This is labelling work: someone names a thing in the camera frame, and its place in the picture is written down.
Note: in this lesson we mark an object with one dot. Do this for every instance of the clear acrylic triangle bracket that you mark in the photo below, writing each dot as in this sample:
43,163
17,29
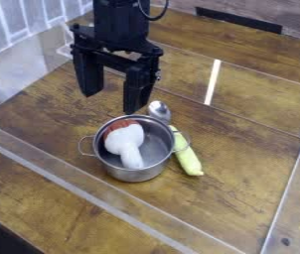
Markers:
64,49

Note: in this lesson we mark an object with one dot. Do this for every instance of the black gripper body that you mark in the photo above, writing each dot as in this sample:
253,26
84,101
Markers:
119,56

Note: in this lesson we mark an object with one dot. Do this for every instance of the small steel pot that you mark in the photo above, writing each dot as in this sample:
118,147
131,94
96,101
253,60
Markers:
155,150

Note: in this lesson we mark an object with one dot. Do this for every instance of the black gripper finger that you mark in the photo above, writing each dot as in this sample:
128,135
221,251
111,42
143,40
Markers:
136,88
88,72

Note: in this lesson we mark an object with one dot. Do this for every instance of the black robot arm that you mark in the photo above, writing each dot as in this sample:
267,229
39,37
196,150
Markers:
120,20

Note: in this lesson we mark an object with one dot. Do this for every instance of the plush mushroom toy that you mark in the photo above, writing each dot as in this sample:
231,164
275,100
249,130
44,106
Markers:
123,137

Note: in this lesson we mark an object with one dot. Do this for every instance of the black wall strip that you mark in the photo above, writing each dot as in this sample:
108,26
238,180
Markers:
243,21

